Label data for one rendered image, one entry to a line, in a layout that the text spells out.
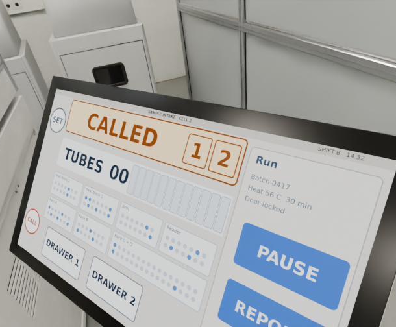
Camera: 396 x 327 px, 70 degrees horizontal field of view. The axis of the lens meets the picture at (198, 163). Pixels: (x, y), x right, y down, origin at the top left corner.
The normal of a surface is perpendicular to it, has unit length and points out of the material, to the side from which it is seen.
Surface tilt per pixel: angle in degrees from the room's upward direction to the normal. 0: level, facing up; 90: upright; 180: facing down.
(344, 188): 50
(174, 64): 90
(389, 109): 90
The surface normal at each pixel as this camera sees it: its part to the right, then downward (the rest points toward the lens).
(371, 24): -0.92, 0.30
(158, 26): 0.37, 0.52
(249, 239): -0.49, -0.10
